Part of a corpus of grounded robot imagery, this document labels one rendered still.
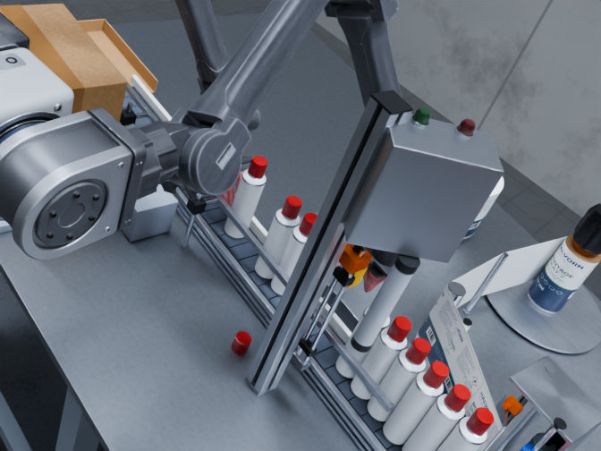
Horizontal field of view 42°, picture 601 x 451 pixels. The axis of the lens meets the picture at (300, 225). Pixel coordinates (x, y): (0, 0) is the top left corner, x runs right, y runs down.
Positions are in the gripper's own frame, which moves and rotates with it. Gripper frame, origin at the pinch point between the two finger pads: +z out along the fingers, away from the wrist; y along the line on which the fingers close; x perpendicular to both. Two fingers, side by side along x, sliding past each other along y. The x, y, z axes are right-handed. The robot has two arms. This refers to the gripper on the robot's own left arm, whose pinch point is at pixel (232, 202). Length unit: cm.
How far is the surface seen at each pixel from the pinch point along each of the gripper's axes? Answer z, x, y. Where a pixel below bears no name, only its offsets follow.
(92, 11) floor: -67, 230, 90
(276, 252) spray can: 9.4, -15.7, -1.7
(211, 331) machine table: 22.3, -10.5, -16.6
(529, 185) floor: 47, 91, 241
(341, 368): 30.7, -31.5, -2.0
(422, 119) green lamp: -17, -66, -11
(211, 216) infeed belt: 2.9, 5.4, -2.3
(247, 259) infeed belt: 11.8, -5.5, -2.1
